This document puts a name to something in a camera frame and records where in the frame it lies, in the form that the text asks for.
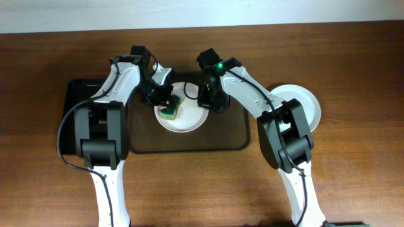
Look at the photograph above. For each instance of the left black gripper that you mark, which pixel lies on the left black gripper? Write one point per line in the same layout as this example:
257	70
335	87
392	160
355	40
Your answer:
161	95

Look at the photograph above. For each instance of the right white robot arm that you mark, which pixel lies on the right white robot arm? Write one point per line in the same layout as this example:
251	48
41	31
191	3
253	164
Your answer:
285	139

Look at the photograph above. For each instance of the pink plate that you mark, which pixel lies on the pink plate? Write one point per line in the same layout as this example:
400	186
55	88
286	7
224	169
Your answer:
189	115

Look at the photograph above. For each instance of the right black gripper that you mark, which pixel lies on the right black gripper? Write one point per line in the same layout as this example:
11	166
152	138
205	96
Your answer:
213	103

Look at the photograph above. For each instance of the green yellow sponge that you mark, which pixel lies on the green yellow sponge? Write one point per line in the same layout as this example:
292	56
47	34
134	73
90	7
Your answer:
170	112

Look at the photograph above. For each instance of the brown serving tray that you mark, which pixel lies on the brown serving tray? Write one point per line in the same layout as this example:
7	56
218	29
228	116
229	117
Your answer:
224	131

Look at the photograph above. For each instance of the light blue plate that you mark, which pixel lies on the light blue plate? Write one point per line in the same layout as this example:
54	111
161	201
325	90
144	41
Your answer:
309	102

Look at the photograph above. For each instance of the black small tray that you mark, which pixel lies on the black small tray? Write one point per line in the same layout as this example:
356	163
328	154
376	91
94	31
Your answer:
77	91

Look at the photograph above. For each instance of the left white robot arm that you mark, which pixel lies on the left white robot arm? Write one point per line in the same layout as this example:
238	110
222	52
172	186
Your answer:
101	131

